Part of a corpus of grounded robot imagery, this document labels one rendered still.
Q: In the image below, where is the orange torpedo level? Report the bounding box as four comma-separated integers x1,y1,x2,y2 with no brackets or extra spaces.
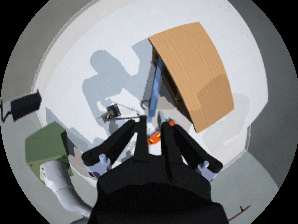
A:
148,119,175,145

